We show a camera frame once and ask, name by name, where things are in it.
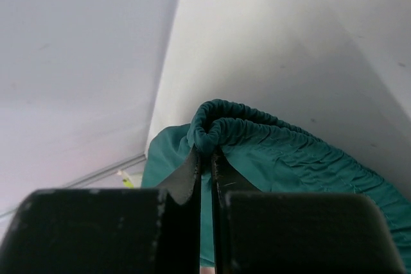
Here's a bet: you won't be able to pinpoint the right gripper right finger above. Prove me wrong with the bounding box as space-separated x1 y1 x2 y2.
211 150 406 273

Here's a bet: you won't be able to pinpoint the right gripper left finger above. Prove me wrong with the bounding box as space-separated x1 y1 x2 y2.
1 149 201 273

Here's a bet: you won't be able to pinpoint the teal green shorts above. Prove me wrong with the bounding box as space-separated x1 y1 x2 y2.
141 99 410 267

